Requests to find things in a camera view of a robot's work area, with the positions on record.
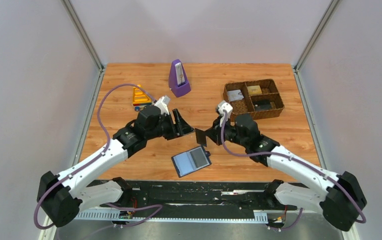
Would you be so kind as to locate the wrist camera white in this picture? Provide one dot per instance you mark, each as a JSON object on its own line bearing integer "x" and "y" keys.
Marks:
{"x": 224, "y": 109}
{"x": 162, "y": 103}

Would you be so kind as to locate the yellow toy on wheels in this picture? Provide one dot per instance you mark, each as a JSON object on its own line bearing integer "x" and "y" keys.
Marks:
{"x": 140, "y": 99}

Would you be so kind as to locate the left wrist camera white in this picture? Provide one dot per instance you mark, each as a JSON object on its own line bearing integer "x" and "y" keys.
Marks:
{"x": 162, "y": 103}

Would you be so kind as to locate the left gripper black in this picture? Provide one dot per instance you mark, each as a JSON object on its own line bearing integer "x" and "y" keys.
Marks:
{"x": 182, "y": 127}

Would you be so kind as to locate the white silver card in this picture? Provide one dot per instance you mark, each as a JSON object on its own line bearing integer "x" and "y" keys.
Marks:
{"x": 235, "y": 95}

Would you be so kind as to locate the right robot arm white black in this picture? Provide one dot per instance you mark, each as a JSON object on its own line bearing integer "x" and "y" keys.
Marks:
{"x": 338, "y": 197}

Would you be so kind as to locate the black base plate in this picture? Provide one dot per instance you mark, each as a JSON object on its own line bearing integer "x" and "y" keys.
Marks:
{"x": 199, "y": 199}

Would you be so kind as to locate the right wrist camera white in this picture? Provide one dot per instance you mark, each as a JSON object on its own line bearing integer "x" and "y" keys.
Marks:
{"x": 224, "y": 109}

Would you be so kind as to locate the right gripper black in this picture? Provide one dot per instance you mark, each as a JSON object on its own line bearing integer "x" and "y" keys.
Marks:
{"x": 214, "y": 133}

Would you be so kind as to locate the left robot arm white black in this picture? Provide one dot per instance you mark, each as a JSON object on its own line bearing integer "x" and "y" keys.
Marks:
{"x": 62, "y": 196}

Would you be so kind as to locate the gold card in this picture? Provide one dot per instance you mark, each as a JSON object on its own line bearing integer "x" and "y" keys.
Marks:
{"x": 254, "y": 90}

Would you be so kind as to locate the slotted cable duct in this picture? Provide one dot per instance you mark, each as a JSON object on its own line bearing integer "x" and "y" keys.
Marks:
{"x": 111, "y": 214}

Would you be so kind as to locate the brown wicker divided basket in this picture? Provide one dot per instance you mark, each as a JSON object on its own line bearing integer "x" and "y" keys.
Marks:
{"x": 245, "y": 106}

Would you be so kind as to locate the dark grey VIP card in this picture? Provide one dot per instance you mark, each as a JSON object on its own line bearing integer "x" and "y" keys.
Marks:
{"x": 262, "y": 105}

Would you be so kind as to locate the purple metronome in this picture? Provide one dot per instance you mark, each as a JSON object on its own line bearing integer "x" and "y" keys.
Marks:
{"x": 177, "y": 80}

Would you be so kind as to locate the blue leather card holder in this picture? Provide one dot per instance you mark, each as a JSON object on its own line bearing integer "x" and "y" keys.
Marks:
{"x": 190, "y": 161}

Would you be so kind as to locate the dark silver card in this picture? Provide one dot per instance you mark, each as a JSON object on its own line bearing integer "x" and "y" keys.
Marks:
{"x": 201, "y": 137}

